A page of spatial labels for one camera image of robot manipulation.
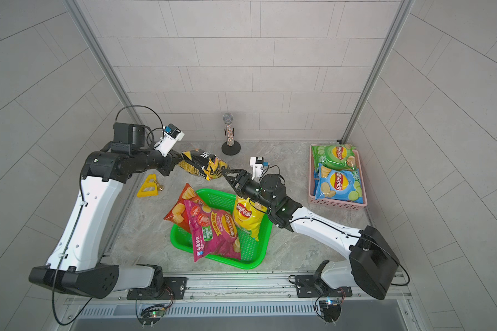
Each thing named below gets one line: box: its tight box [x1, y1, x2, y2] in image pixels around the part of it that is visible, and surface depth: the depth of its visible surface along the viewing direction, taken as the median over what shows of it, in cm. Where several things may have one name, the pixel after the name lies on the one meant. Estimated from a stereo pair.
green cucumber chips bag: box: [311, 143, 357, 172], surface depth 98 cm
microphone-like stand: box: [220, 113, 242, 156], surface depth 101 cm
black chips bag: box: [178, 148, 230, 181], surface depth 67 cm
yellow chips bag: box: [233, 195, 269, 242], surface depth 80 cm
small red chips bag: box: [163, 183, 204, 234], surface depth 75 cm
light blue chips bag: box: [314, 162, 364, 205], surface depth 86 cm
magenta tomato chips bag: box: [184, 199, 241, 263], surface depth 72 cm
